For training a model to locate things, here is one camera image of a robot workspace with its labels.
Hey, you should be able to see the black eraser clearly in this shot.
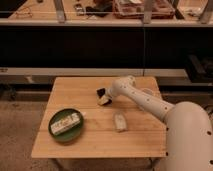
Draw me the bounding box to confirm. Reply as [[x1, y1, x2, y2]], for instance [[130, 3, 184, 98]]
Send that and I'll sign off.
[[96, 88, 106, 98]]

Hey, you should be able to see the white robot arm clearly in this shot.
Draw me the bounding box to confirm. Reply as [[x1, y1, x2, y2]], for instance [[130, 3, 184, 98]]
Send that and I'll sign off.
[[97, 76, 213, 171]]

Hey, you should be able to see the white box on plate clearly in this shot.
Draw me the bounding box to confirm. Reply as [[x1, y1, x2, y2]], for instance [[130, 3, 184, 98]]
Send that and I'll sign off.
[[51, 113, 80, 135]]

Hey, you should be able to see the green round plate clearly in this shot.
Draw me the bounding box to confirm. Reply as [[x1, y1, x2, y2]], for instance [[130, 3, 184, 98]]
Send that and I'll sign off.
[[48, 108, 84, 143]]

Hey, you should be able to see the wooden table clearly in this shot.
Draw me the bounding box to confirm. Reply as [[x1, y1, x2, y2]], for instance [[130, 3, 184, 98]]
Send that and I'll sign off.
[[31, 77, 166, 159]]

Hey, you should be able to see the black device on shelf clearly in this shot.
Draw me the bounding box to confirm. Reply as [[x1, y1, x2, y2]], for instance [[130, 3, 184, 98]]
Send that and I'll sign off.
[[86, 3, 112, 17]]

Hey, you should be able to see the brown tray on shelf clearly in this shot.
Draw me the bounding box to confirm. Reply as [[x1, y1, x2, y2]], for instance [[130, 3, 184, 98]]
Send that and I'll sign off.
[[113, 0, 175, 19]]

